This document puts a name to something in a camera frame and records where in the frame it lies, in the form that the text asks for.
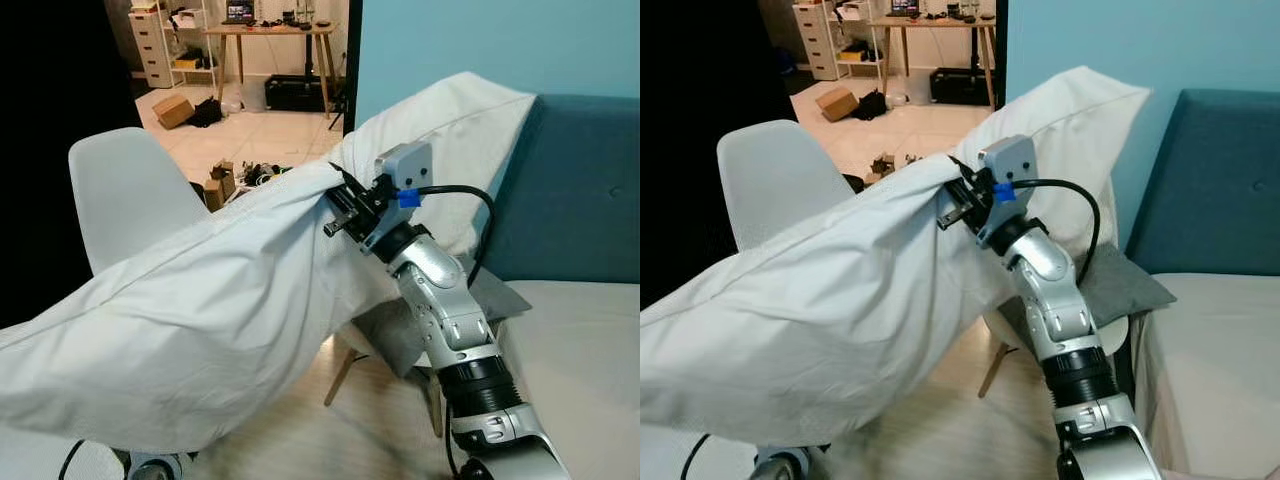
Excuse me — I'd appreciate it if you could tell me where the black hard case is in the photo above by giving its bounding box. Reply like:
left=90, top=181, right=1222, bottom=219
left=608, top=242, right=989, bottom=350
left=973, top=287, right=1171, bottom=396
left=264, top=74, right=328, bottom=112
left=929, top=67, right=992, bottom=107

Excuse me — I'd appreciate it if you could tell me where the white sofa seat cushion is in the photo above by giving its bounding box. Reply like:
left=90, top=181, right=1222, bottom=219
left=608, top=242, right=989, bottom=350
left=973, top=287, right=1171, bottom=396
left=497, top=281, right=641, bottom=480
left=1137, top=272, right=1280, bottom=480

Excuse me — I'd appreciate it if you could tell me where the brown cardboard box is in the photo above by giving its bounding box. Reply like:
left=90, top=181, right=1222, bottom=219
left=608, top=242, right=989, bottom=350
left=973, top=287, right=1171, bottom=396
left=815, top=86, right=862, bottom=123
left=151, top=94, right=197, bottom=130

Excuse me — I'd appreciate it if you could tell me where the white drawer unit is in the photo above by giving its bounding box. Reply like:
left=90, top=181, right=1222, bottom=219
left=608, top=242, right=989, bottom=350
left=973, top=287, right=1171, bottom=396
left=792, top=2, right=842, bottom=82
left=129, top=7, right=177, bottom=90

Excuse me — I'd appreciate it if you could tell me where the large white pillow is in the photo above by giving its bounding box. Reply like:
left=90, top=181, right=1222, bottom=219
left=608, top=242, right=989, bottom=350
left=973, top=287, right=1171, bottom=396
left=640, top=66, right=1152, bottom=448
left=0, top=71, right=537, bottom=454

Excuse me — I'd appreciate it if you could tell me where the white plastic shell chair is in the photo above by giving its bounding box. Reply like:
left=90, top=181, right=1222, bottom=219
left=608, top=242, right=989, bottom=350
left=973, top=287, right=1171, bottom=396
left=717, top=119, right=1131, bottom=400
left=68, top=127, right=501, bottom=439

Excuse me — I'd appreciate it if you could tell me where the teal sofa backrest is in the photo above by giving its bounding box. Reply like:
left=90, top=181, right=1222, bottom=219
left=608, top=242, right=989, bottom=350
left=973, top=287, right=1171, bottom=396
left=484, top=94, right=641, bottom=286
left=1124, top=89, right=1280, bottom=277

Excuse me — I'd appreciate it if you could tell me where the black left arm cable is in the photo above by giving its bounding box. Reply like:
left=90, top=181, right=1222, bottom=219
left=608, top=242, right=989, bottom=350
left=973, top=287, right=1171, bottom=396
left=681, top=433, right=712, bottom=480
left=57, top=438, right=87, bottom=480

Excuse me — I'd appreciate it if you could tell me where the white wire shelf rack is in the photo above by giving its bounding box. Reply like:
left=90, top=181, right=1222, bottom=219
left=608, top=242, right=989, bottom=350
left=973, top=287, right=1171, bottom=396
left=830, top=0, right=883, bottom=78
left=165, top=0, right=218, bottom=88

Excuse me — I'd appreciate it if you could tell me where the grey seat cushion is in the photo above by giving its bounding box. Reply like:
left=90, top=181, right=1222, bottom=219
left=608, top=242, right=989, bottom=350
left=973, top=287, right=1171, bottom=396
left=352, top=262, right=533, bottom=378
left=985, top=242, right=1177, bottom=353

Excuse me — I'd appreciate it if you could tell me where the wooden table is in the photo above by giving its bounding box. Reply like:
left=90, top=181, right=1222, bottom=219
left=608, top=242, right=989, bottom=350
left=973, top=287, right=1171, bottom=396
left=867, top=14, right=999, bottom=111
left=204, top=23, right=338, bottom=119

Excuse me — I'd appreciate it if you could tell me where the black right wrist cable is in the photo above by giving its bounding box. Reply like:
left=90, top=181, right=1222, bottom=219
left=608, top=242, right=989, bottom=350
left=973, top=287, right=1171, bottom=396
left=414, top=184, right=498, bottom=289
left=1010, top=178, right=1102, bottom=287

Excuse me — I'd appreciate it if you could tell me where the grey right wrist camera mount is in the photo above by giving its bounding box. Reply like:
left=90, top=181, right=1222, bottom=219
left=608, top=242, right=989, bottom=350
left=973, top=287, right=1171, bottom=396
left=362, top=141, right=434, bottom=253
left=976, top=134, right=1040, bottom=249

